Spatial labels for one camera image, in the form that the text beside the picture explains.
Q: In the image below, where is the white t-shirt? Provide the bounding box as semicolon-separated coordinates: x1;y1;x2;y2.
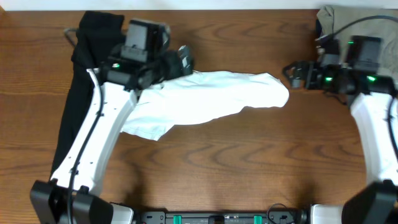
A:
121;71;289;141

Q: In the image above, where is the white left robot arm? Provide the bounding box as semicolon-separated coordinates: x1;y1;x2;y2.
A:
30;45;193;223

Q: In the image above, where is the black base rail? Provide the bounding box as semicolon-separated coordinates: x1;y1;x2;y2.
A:
133;203;310;224

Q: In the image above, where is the khaki grey garment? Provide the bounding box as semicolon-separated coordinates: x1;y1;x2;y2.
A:
317;5;397;81

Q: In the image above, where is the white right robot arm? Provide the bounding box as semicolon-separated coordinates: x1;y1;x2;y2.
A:
282;61;397;223

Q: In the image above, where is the black garment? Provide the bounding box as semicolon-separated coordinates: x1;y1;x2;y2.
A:
51;11;125;172

